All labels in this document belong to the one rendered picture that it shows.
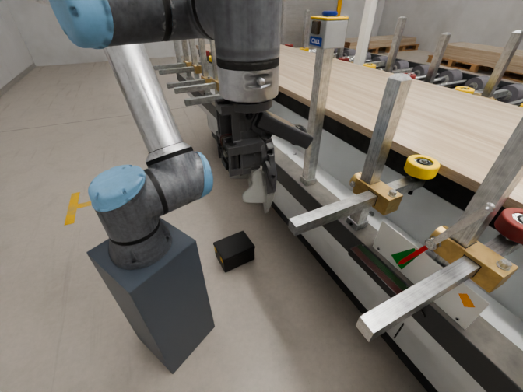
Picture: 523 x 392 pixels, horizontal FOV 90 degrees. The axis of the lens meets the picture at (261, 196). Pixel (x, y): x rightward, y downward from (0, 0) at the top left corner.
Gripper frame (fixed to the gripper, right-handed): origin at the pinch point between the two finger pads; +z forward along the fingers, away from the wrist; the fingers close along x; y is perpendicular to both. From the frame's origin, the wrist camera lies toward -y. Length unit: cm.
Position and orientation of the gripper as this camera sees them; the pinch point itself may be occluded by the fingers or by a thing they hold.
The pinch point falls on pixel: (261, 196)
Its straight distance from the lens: 53.5
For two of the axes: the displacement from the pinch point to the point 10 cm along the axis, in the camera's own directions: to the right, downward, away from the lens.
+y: -9.2, 2.4, -3.1
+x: 3.9, 5.6, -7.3
